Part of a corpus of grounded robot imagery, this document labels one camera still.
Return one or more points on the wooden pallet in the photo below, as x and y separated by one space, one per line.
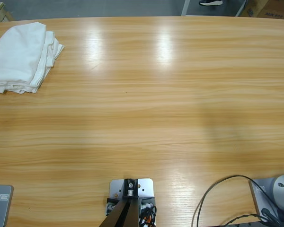
0 13

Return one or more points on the brown cardboard box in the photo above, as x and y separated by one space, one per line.
269 9

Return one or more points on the grey base plate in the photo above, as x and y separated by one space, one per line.
260 196
1 205

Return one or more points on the white metal table leg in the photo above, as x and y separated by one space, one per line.
242 8
185 8

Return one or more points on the white block with dark post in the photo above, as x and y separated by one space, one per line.
145 186

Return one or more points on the black shoe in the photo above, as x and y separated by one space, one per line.
210 2

